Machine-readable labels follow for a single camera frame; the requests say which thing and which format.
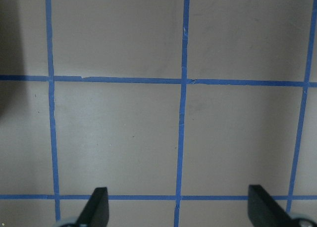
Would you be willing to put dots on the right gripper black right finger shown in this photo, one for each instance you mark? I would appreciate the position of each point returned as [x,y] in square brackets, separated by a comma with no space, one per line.
[264,211]

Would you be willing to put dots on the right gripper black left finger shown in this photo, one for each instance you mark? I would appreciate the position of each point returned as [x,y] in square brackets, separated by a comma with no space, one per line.
[96,211]

